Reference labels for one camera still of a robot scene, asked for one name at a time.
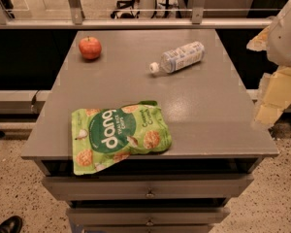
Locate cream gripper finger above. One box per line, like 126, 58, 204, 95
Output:
254, 66, 291, 126
246, 26, 270, 51

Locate clear plastic water bottle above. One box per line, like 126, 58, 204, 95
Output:
149, 42, 205, 74

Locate grey drawer cabinet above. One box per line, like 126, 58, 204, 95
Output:
22, 29, 277, 233

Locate black office chair base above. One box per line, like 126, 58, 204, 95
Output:
111, 0, 139, 19

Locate red apple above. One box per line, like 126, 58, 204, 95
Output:
79, 36, 102, 60

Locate green rice chips bag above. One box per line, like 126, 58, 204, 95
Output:
72, 101, 172, 176

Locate top grey drawer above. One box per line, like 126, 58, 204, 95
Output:
43, 175, 253, 201

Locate grey drawer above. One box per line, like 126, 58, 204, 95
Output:
67, 207, 230, 226
43, 175, 253, 201

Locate lower grey drawer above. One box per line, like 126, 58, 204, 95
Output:
67, 207, 230, 226

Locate black leather shoe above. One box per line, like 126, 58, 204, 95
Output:
0, 216, 23, 233

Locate metal guard rail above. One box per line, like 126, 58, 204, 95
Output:
0, 0, 275, 30

